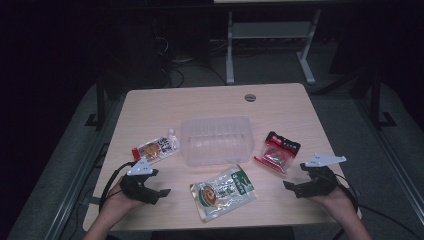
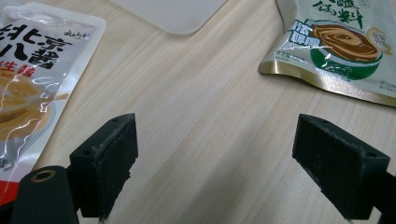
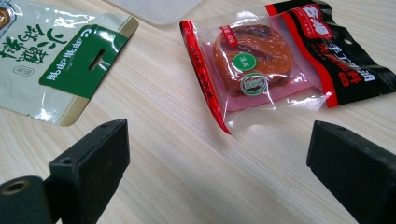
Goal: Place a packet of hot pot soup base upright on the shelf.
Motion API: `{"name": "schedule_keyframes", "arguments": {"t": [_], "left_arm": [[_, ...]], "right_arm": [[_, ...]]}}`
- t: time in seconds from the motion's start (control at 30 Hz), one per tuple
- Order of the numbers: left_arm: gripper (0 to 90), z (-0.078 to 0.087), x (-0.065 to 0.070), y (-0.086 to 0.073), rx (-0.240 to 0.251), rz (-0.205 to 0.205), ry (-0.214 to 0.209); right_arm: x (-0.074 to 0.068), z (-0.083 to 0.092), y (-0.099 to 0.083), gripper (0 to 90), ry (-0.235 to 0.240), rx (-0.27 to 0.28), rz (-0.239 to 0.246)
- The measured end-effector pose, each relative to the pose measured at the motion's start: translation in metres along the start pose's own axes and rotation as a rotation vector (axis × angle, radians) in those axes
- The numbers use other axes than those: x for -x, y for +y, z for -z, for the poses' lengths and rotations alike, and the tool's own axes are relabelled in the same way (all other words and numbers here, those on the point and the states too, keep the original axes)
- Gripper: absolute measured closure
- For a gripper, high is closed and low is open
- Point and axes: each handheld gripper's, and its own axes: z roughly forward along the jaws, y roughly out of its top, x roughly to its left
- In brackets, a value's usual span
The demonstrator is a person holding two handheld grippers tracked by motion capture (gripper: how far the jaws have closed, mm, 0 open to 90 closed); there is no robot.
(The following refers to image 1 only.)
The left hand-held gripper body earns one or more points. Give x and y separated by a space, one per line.
135 186

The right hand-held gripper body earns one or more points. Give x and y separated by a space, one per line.
320 181

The red black snack packet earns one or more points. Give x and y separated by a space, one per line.
278 153

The orange white snack packet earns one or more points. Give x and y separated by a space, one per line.
155 149

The clear plastic container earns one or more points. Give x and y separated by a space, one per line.
216 140

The person's left hand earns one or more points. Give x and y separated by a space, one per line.
116 205

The person's right hand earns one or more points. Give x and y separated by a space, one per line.
340 203

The green white snack packet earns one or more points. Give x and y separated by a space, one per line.
221 193

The black metal stand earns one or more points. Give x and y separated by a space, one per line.
376 100
100 106

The white metal desk frame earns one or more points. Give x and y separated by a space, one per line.
230 50

